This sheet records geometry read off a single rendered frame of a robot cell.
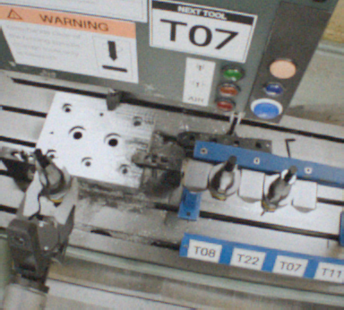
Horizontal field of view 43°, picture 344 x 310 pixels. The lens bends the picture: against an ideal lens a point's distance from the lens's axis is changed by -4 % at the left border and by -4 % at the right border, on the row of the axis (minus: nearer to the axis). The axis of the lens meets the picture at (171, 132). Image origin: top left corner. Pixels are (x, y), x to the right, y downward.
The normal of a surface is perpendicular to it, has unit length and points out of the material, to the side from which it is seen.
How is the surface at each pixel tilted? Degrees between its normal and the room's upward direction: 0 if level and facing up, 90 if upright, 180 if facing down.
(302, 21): 90
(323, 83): 0
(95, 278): 7
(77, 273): 7
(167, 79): 90
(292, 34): 90
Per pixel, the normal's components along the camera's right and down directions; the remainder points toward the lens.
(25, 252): -0.18, 0.53
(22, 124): 0.03, -0.47
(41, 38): -0.19, 0.87
